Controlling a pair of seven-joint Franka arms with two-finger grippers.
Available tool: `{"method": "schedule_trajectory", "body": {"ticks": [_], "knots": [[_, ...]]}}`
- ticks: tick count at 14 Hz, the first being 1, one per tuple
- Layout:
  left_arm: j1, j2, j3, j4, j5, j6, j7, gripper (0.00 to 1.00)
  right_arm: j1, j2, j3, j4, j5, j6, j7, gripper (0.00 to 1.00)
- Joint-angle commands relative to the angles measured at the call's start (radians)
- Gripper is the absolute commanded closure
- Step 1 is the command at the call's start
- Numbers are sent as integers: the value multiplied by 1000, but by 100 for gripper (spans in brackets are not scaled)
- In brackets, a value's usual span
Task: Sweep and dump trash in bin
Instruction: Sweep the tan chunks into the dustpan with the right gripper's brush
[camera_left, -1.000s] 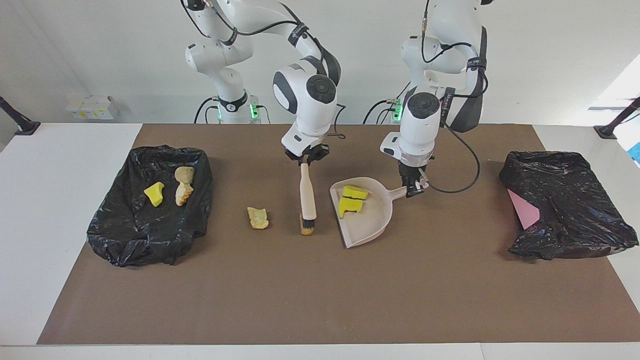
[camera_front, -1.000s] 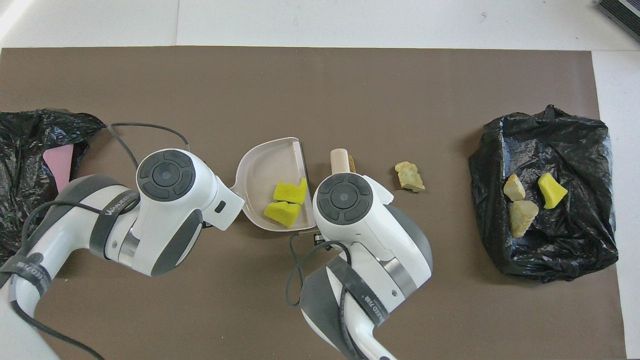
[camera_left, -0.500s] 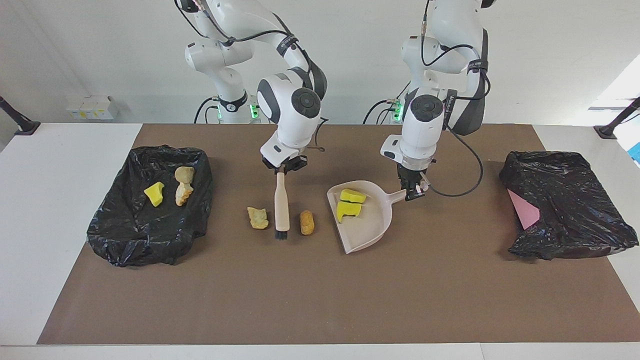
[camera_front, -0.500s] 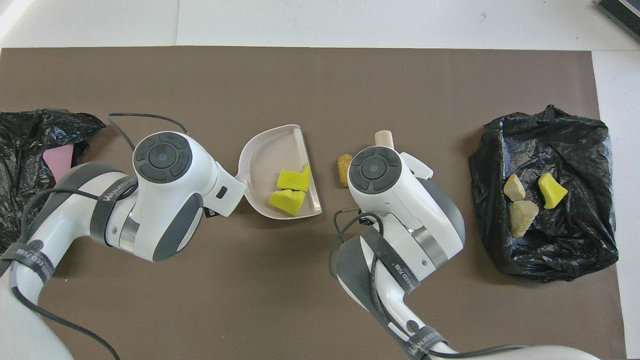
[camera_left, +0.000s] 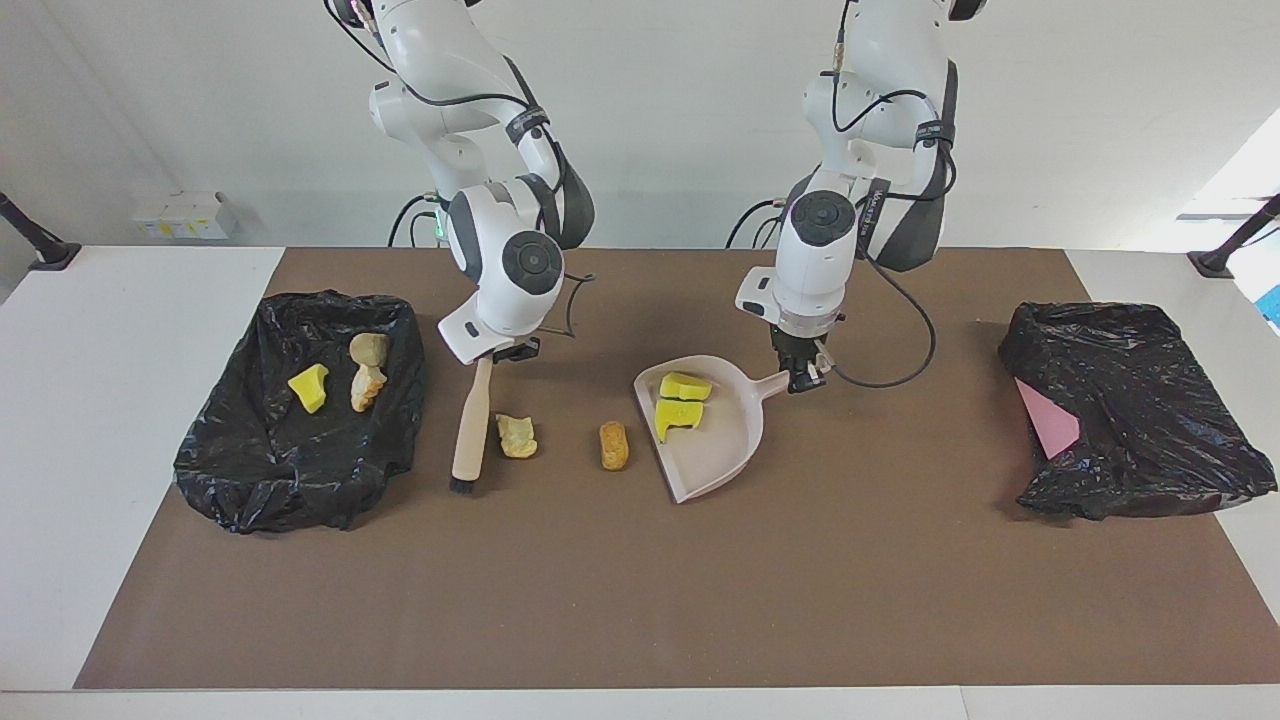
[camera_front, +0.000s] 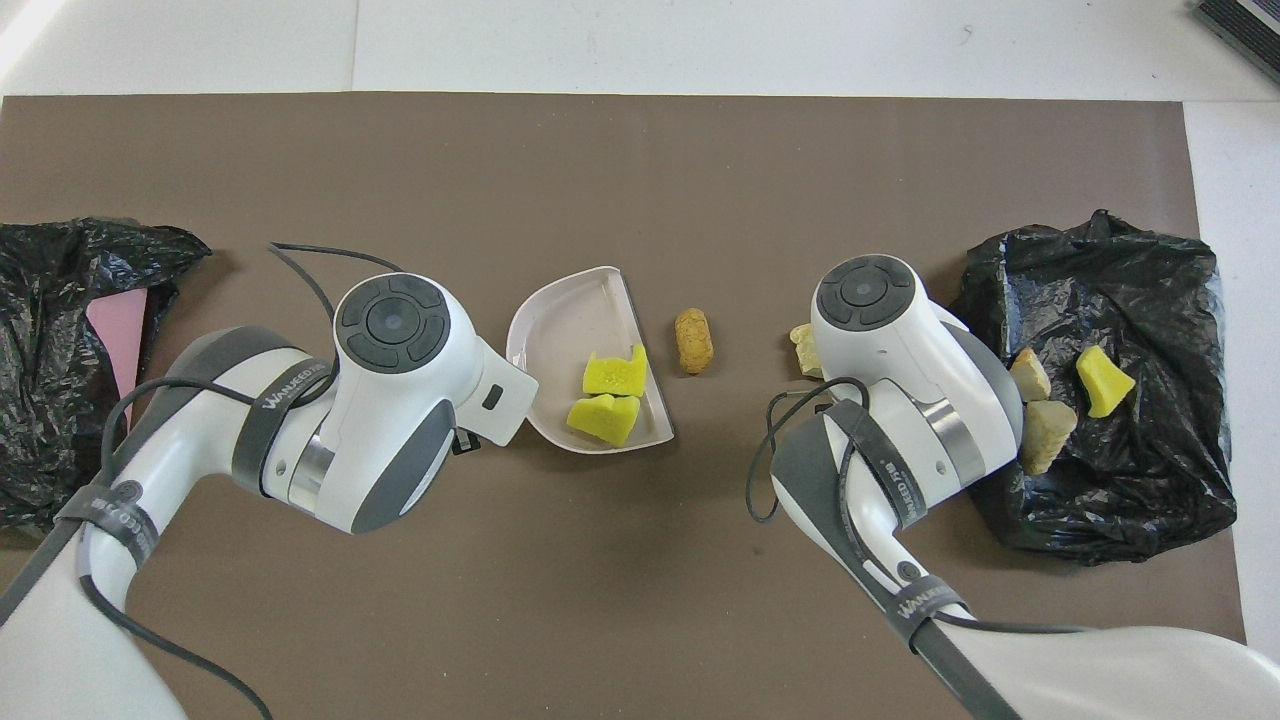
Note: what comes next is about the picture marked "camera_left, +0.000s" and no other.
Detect black clamp stand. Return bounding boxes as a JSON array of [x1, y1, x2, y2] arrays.
[[1188, 195, 1280, 279], [0, 192, 82, 271]]

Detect notched yellow sponge piece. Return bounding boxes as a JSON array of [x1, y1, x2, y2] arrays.
[[654, 398, 705, 444]]

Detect brown table mat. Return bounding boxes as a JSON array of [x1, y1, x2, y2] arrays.
[[74, 247, 1280, 691]]

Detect black trash bag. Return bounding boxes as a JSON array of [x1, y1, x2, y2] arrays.
[[998, 300, 1279, 521]]

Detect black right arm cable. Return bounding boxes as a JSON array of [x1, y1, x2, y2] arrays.
[[325, 0, 598, 339]]

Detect pink plastic bin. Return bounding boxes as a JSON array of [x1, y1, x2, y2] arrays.
[[1015, 378, 1081, 461]]

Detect beige hand brush black bristles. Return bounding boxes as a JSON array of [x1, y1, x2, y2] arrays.
[[448, 357, 496, 496]]

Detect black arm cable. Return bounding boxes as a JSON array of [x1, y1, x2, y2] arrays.
[[828, 0, 959, 391], [325, 0, 598, 339]]

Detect black right base cable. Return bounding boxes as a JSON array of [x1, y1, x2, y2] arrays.
[[388, 193, 446, 248]]

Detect wedge yellow sponge piece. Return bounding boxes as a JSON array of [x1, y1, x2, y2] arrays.
[[287, 363, 330, 415]]

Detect black base cable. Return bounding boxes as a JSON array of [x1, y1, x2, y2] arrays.
[[727, 198, 791, 249], [388, 193, 446, 248]]

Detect pale torn bread chunk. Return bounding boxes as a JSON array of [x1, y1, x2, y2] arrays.
[[494, 413, 539, 460]]

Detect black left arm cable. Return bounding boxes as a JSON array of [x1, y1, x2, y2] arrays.
[[828, 0, 959, 391]]

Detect white wall boxes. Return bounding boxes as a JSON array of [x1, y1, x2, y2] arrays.
[[132, 191, 238, 241]]

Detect black bag lined bin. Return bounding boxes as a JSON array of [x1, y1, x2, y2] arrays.
[[173, 291, 428, 534]]

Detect black left base cable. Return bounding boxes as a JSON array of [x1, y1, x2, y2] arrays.
[[727, 198, 791, 249]]

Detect orange striped bread slice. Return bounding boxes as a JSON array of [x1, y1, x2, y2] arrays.
[[350, 364, 388, 413]]

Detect beige plastic dustpan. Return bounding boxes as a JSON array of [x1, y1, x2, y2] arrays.
[[633, 355, 793, 504]]

